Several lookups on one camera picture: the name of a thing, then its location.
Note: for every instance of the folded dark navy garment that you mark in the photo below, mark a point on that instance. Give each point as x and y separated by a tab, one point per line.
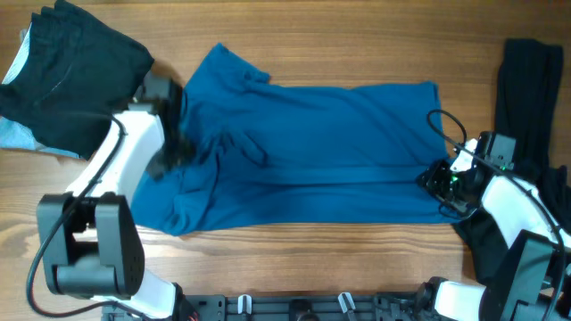
78	72

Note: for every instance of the blue polo shirt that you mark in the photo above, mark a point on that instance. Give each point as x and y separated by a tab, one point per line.
267	154

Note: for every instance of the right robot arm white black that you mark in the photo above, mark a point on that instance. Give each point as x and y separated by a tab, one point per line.
532	274

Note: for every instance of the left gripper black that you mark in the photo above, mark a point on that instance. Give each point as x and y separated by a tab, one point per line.
174	145

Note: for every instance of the folded light blue garment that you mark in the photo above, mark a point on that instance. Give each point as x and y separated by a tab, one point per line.
14	135

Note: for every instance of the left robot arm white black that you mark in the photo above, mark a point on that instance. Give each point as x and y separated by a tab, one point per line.
89	245

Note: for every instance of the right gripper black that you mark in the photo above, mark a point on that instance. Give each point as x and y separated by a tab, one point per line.
436	185

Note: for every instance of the black garment with white logo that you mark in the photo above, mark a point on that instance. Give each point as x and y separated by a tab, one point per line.
527	92

